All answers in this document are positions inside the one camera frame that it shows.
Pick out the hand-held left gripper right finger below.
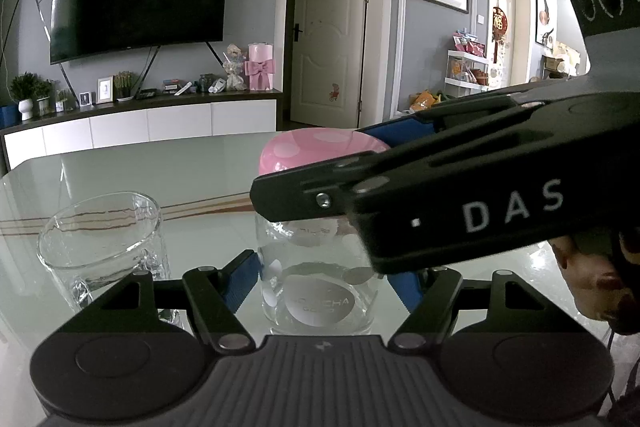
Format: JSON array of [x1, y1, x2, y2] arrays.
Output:
[[384, 266, 553, 354]]

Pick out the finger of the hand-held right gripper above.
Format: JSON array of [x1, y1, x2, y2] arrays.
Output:
[[250, 150, 402, 224], [355, 92, 532, 152]]

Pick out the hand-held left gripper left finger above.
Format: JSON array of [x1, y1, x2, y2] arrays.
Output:
[[87, 250, 262, 354]]

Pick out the pink dotted bottle cap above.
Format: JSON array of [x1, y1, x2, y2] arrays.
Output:
[[259, 130, 392, 180]]

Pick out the clear glass bottle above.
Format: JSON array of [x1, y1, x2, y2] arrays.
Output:
[[254, 207, 383, 338]]

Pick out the clear glass cup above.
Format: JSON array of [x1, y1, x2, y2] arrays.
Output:
[[37, 192, 167, 315]]

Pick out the person's right hand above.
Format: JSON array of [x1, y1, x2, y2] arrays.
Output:
[[549, 234, 640, 336]]

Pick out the orange bag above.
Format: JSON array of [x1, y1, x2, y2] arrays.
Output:
[[410, 91, 442, 112]]

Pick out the white storage rack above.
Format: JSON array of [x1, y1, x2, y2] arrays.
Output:
[[444, 49, 503, 100]]

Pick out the red boxes on rack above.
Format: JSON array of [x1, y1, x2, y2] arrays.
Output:
[[452, 31, 487, 58]]

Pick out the white panel door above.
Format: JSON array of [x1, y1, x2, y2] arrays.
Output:
[[289, 0, 371, 128]]

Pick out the pink gift box with bow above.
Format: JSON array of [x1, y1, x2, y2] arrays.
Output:
[[244, 43, 279, 92]]

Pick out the doll bouquet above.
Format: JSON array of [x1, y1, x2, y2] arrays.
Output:
[[222, 44, 247, 90]]

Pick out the red hanging knot ornament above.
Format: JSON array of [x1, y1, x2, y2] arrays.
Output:
[[491, 0, 507, 62]]

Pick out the white television cabinet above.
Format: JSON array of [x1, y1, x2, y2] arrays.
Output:
[[0, 88, 284, 172]]

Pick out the dried stalks in dark pot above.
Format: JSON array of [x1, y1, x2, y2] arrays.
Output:
[[114, 72, 135, 100]]

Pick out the small green potted plant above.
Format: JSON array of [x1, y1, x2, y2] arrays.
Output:
[[33, 79, 55, 116]]

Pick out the green plant in white pot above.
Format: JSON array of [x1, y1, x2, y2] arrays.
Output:
[[10, 73, 42, 122]]

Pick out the black cable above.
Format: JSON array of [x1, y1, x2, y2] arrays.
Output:
[[605, 327, 632, 410]]

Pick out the black wall television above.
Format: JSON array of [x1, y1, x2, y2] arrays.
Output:
[[49, 0, 232, 66]]

